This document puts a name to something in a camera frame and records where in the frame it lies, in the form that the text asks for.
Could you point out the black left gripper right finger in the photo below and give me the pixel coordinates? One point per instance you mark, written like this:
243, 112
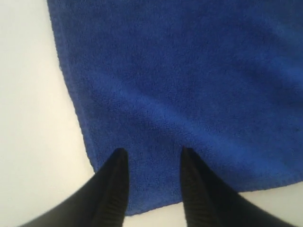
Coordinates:
209, 202

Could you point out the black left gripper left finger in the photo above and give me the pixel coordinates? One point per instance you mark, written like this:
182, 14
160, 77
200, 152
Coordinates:
101, 202

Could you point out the blue microfiber cloth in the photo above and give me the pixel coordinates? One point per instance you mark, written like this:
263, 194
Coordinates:
224, 77

